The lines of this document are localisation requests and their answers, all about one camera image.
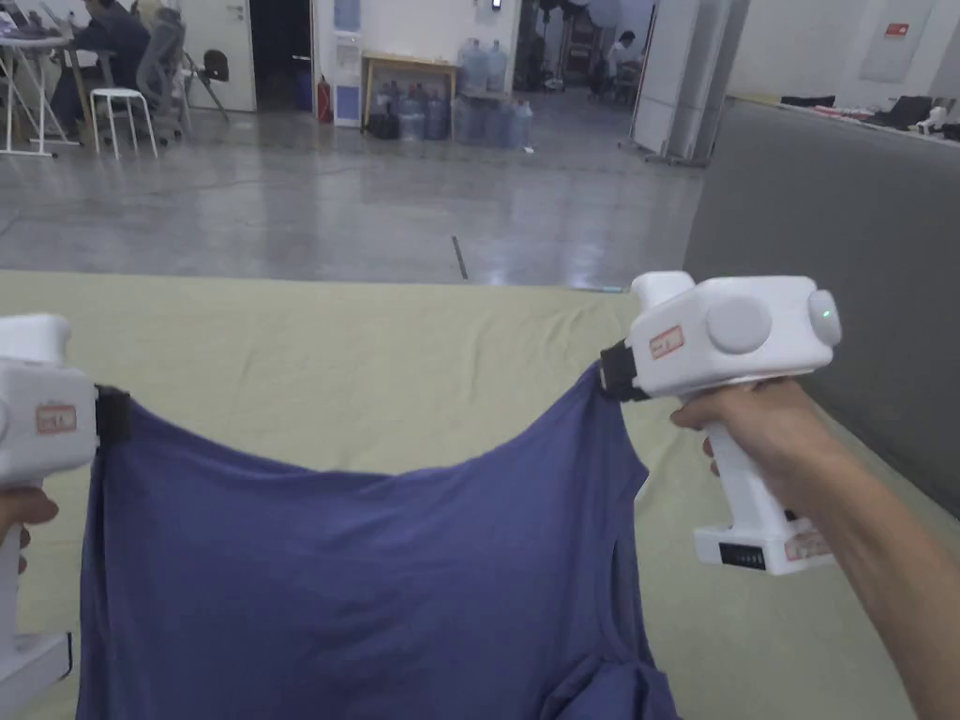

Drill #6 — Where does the person's right hand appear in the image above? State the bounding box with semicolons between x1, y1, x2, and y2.
669;377;835;518

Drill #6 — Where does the white stool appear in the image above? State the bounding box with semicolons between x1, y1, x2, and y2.
88;86;160;160

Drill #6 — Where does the bed with pale green sheet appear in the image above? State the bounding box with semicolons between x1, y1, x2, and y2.
0;268;960;720

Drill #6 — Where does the grey padded headboard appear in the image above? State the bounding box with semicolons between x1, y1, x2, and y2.
681;99;960;520

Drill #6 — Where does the black folding chair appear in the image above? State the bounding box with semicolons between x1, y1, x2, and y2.
178;48;233;123

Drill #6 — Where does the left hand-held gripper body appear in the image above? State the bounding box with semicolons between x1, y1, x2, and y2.
0;313;132;695

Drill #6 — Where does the white table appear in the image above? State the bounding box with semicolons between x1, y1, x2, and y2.
0;33;85;158

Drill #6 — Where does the dark blue shirt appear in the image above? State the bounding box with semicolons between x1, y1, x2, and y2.
74;358;681;720

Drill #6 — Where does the white water dispenser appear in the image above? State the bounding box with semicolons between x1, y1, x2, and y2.
333;31;367;128

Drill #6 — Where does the person's left hand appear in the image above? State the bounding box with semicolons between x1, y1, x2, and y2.
0;486;60;575

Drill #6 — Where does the group of water bottles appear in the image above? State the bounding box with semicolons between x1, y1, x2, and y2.
373;37;536;150

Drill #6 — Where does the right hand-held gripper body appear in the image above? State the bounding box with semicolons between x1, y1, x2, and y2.
599;271;843;578

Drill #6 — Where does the wooden table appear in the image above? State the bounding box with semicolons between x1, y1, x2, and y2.
361;50;461;141

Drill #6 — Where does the grey office chair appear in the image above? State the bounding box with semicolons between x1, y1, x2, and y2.
133;0;188;143

